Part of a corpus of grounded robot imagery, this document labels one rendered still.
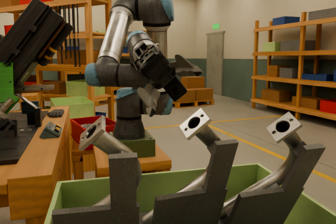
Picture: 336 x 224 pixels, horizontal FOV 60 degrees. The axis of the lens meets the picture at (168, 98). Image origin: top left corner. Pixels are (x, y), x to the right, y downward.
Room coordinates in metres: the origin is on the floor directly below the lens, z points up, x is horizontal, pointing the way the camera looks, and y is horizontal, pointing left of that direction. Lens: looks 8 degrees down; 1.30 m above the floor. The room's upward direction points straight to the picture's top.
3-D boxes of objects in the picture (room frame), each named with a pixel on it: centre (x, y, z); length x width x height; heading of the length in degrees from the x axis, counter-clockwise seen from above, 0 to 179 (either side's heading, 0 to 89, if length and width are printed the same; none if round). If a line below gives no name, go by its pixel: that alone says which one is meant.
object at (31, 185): (1.65, 0.68, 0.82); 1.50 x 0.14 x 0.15; 16
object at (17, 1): (4.79, 1.98, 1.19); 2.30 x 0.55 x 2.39; 62
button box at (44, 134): (1.48, 0.61, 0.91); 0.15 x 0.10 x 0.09; 16
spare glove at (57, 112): (1.99, 0.78, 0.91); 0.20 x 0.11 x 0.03; 14
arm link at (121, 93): (1.34, 0.17, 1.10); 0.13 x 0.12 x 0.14; 85
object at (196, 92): (7.98, -0.55, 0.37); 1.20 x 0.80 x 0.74; 119
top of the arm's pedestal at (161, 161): (1.34, 0.18, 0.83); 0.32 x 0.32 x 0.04; 18
